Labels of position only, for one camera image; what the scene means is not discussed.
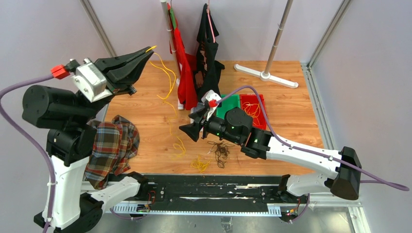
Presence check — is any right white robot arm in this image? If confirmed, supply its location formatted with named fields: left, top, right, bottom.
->
left=179, top=108, right=361, bottom=202

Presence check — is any metal rack pole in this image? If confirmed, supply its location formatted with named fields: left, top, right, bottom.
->
left=263, top=0, right=293, bottom=77
left=160, top=0, right=180, bottom=80

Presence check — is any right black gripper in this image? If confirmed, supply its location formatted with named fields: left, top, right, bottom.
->
left=179, top=108, right=240, bottom=145

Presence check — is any white plastic bin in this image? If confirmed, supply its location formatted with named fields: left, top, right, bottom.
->
left=189, top=107, right=207, bottom=123

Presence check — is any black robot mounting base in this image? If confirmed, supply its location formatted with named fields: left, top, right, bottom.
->
left=127, top=174, right=307, bottom=214

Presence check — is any plaid flannel shirt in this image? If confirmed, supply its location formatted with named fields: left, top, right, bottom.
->
left=85, top=115, right=140, bottom=190

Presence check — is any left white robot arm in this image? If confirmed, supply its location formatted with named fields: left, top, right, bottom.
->
left=22, top=47, right=154, bottom=233

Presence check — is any right metal rack pole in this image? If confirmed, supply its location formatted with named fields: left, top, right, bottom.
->
left=263, top=0, right=293, bottom=77

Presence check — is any red plastic bin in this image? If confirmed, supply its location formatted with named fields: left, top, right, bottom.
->
left=240, top=94, right=267, bottom=130

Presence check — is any yellow cable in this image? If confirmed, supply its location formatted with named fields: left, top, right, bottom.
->
left=242, top=101, right=263, bottom=121
left=145, top=45, right=212, bottom=174

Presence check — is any red hanging shirt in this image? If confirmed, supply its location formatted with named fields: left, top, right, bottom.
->
left=168, top=3, right=198, bottom=110

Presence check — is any green plastic bin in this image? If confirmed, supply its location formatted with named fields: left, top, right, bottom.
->
left=216, top=94, right=240, bottom=119

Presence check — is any brown cable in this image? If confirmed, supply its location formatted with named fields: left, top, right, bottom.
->
left=206, top=140, right=236, bottom=169

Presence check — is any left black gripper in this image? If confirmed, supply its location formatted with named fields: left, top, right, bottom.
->
left=73, top=45, right=155, bottom=122

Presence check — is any left metal rack pole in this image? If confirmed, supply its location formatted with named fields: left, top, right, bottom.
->
left=160, top=0, right=180, bottom=80

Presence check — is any black hanging garment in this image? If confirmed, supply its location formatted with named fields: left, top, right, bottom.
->
left=194, top=4, right=225, bottom=102

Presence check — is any white rack base foot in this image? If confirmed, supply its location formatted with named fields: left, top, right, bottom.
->
left=234, top=64, right=299, bottom=88

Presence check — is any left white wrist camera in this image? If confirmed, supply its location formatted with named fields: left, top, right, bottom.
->
left=72, top=58, right=113, bottom=102

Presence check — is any green clothes hanger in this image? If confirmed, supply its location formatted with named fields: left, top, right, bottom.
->
left=169, top=8, right=178, bottom=30

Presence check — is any pink clothes hanger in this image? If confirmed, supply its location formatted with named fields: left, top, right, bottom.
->
left=206, top=0, right=216, bottom=43

